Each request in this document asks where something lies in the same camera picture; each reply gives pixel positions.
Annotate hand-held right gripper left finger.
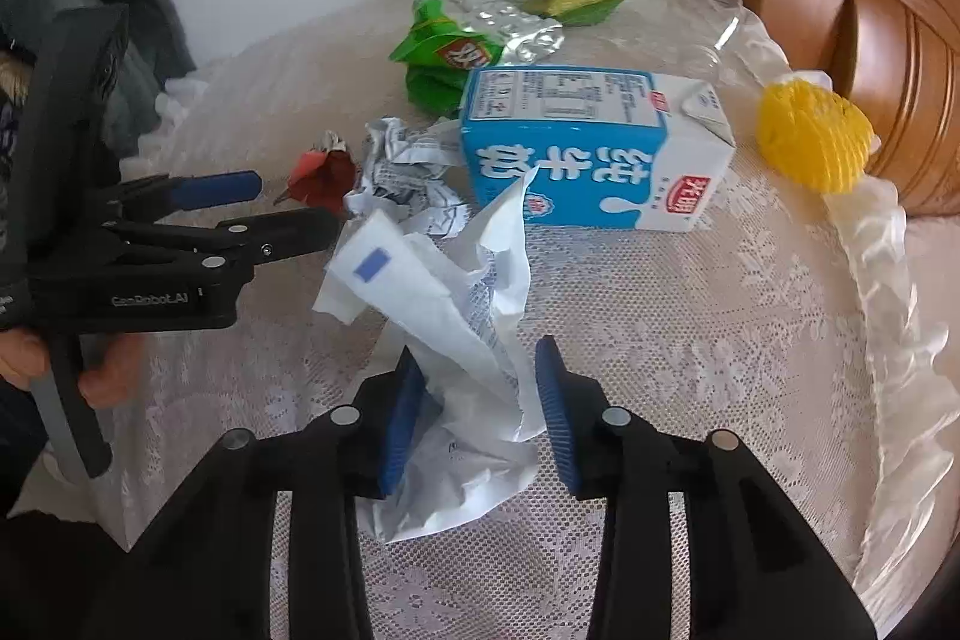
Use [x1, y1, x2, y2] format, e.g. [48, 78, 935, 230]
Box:
[75, 346, 445, 640]

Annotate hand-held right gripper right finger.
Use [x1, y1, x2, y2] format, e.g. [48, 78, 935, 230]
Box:
[534, 334, 878, 640]

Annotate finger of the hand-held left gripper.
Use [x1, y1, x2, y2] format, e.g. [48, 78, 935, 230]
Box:
[101, 170, 263, 215]
[101, 208, 344, 272]

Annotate red wrapper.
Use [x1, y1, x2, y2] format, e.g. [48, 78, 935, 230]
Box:
[274, 131, 358, 214]

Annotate white paper wrapper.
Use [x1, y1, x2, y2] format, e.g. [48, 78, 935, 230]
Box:
[313, 164, 552, 543]

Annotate clear plastic bottle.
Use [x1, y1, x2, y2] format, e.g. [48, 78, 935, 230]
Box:
[670, 0, 788, 86]

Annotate person's left hand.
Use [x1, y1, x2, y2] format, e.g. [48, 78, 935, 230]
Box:
[0, 329, 145, 413]

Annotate crumpled printed receipt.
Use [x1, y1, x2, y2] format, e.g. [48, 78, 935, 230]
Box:
[345, 117, 471, 236]

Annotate grey green cloth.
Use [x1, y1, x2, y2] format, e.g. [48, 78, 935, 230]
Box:
[0, 0, 197, 155]

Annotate green snack packet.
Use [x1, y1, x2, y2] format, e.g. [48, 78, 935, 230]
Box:
[388, 0, 505, 112]

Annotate blue white milk carton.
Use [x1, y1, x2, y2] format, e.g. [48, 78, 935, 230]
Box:
[457, 68, 737, 234]

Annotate silver foil wrapper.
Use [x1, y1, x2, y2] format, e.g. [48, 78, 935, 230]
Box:
[450, 0, 565, 65]

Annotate yellow green packet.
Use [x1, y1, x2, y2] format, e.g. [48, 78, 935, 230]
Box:
[521, 0, 637, 26]

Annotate yellow foam fruit net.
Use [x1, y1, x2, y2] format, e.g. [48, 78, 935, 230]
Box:
[756, 77, 877, 195]

